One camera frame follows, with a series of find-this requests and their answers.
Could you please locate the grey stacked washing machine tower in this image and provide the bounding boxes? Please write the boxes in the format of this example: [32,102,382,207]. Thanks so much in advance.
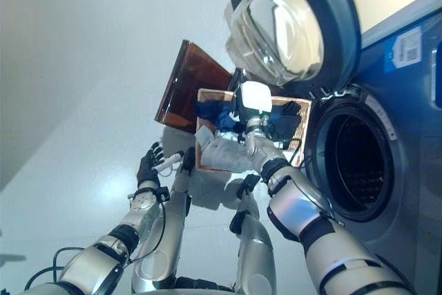
[303,0,442,295]

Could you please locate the navy blue garment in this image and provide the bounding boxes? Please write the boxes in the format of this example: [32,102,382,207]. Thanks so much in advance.
[193,99,251,131]

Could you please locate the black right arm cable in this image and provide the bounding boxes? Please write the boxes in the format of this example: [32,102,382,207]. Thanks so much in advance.
[265,137,305,171]

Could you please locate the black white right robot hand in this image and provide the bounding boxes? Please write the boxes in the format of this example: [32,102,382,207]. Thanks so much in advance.
[231,80,273,124]

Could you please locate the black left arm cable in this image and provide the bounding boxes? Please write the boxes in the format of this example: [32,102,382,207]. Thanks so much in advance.
[26,198,167,291]

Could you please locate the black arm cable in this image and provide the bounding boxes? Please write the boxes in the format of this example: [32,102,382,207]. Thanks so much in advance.
[26,198,167,291]
[265,137,305,171]

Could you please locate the black garment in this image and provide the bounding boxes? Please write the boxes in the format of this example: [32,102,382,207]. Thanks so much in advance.
[267,100,302,141]

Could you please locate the blue white label sticker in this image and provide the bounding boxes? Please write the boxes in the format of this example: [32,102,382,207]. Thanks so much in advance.
[384,26,425,74]

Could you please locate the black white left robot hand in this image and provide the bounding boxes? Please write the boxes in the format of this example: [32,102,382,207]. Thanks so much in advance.
[136,141,184,189]

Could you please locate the rectangular wicker laundry basket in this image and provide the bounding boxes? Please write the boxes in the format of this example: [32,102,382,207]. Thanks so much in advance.
[195,88,312,173]

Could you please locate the round glass washing machine door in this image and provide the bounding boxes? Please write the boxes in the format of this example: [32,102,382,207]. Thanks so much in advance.
[224,0,362,94]

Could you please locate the white garment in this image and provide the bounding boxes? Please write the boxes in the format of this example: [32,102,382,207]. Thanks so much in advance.
[195,127,277,171]

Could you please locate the silver robot torso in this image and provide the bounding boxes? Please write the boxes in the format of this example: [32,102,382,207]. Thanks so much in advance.
[134,276,242,295]

